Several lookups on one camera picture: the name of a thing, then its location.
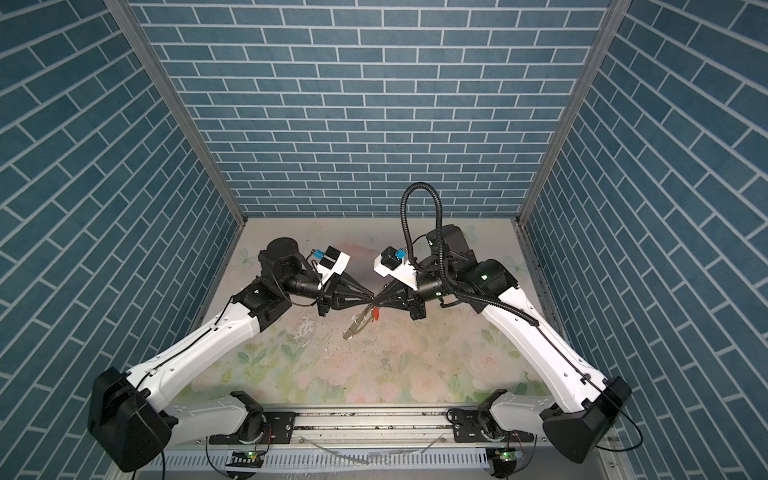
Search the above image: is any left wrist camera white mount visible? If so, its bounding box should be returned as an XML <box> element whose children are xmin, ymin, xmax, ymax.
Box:
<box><xmin>310</xmin><ymin>246</ymin><xmax>350</xmax><ymax>286</ymax></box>

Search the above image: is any black corrugated cable conduit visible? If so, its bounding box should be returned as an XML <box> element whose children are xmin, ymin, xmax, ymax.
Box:
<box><xmin>400</xmin><ymin>181</ymin><xmax>540</xmax><ymax>328</ymax></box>

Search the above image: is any corner aluminium post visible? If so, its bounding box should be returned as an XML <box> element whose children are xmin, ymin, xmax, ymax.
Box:
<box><xmin>517</xmin><ymin>0</ymin><xmax>631</xmax><ymax>225</ymax></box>
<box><xmin>104</xmin><ymin>0</ymin><xmax>247</xmax><ymax>228</ymax></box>

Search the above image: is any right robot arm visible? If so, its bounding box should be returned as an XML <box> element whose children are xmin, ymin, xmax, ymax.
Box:
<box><xmin>374</xmin><ymin>225</ymin><xmax>632</xmax><ymax>463</ymax></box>

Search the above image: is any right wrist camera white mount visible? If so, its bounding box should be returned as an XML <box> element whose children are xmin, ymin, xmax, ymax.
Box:
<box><xmin>374</xmin><ymin>246</ymin><xmax>418</xmax><ymax>290</ymax></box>

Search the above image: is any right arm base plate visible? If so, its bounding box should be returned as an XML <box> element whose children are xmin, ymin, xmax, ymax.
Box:
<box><xmin>445</xmin><ymin>408</ymin><xmax>534</xmax><ymax>443</ymax></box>

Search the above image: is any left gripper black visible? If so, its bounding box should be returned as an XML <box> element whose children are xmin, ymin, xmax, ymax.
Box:
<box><xmin>279</xmin><ymin>272</ymin><xmax>371</xmax><ymax>320</ymax></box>

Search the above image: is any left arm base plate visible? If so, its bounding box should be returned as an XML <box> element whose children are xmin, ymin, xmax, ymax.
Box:
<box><xmin>208</xmin><ymin>411</ymin><xmax>297</xmax><ymax>447</ymax></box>

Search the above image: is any right corner aluminium post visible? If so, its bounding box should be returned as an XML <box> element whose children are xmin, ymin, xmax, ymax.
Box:
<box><xmin>517</xmin><ymin>0</ymin><xmax>631</xmax><ymax>225</ymax></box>

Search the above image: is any left corner aluminium post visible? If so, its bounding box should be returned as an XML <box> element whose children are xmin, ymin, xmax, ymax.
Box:
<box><xmin>104</xmin><ymin>0</ymin><xmax>247</xmax><ymax>228</ymax></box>

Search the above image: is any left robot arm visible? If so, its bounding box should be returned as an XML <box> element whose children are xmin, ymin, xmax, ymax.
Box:
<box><xmin>87</xmin><ymin>237</ymin><xmax>374</xmax><ymax>472</ymax></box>

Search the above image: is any left green circuit board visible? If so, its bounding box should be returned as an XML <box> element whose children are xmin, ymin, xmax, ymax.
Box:
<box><xmin>226</xmin><ymin>451</ymin><xmax>266</xmax><ymax>469</ymax></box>

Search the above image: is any white slotted cable duct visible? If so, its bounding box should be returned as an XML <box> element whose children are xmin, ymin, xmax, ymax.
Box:
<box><xmin>140</xmin><ymin>447</ymin><xmax>490</xmax><ymax>474</ymax></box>

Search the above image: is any aluminium front rail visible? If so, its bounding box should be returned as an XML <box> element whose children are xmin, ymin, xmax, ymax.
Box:
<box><xmin>154</xmin><ymin>407</ymin><xmax>612</xmax><ymax>479</ymax></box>

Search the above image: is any green circuit board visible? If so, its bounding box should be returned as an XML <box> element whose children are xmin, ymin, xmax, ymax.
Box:
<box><xmin>487</xmin><ymin>447</ymin><xmax>520</xmax><ymax>464</ymax></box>
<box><xmin>226</xmin><ymin>451</ymin><xmax>266</xmax><ymax>469</ymax></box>

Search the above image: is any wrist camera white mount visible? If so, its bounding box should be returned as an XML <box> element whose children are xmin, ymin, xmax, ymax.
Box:
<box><xmin>310</xmin><ymin>246</ymin><xmax>350</xmax><ymax>286</ymax></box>
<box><xmin>374</xmin><ymin>246</ymin><xmax>418</xmax><ymax>290</ymax></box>

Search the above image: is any right green circuit board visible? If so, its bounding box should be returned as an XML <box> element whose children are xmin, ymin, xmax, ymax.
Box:
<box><xmin>487</xmin><ymin>447</ymin><xmax>520</xmax><ymax>464</ymax></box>

